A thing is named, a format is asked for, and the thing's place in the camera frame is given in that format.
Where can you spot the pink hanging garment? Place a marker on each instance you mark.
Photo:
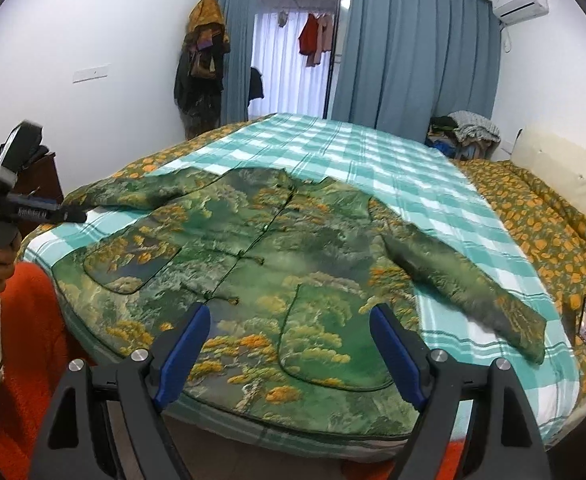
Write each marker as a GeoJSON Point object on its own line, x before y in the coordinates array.
{"type": "Point", "coordinates": [325, 40]}

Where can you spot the narrow blue curtain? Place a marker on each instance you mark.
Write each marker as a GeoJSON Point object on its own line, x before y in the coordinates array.
{"type": "Point", "coordinates": [235, 50]}

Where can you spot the person's orange clothing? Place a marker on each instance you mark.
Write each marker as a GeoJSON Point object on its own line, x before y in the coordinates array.
{"type": "Point", "coordinates": [28, 340]}

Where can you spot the red hanging garment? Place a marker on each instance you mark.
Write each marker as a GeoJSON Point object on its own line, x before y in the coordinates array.
{"type": "Point", "coordinates": [307, 35]}

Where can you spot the yellow hooded garment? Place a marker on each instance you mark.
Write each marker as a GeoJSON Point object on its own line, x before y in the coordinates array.
{"type": "Point", "coordinates": [208, 20]}

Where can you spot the green landscape print jacket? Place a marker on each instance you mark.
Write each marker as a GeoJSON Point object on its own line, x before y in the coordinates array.
{"type": "Point", "coordinates": [273, 285]}

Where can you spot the pile of folded clothes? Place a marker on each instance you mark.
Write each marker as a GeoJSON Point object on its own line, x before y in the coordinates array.
{"type": "Point", "coordinates": [465, 132]}

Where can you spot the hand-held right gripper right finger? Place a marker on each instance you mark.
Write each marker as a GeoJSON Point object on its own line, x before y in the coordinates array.
{"type": "Point", "coordinates": [392, 347]}

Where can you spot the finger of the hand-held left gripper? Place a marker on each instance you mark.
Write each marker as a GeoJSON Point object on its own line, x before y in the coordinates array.
{"type": "Point", "coordinates": [48, 212]}

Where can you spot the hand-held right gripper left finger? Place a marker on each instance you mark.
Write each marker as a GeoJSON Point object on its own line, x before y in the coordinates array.
{"type": "Point", "coordinates": [184, 347]}

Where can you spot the brown wooden nightstand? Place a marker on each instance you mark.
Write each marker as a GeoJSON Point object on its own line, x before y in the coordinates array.
{"type": "Point", "coordinates": [48, 180]}

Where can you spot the small black hanging garment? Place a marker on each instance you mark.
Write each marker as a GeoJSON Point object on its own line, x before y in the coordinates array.
{"type": "Point", "coordinates": [256, 85]}

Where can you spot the orange floral quilt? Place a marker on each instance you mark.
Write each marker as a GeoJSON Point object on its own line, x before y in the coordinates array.
{"type": "Point", "coordinates": [548, 220]}

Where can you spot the white wall plate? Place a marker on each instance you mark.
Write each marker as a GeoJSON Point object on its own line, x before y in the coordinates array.
{"type": "Point", "coordinates": [91, 73]}

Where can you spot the dark bag on wall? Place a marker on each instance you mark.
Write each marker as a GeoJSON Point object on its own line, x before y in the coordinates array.
{"type": "Point", "coordinates": [198, 100]}

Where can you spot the green checked bed sheet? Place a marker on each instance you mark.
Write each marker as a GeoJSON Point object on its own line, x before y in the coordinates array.
{"type": "Point", "coordinates": [373, 150]}

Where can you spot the wide blue curtain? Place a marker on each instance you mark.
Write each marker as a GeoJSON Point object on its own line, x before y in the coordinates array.
{"type": "Point", "coordinates": [413, 50]}

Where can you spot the white sheer curtain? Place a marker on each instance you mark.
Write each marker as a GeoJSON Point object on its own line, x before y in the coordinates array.
{"type": "Point", "coordinates": [283, 80]}

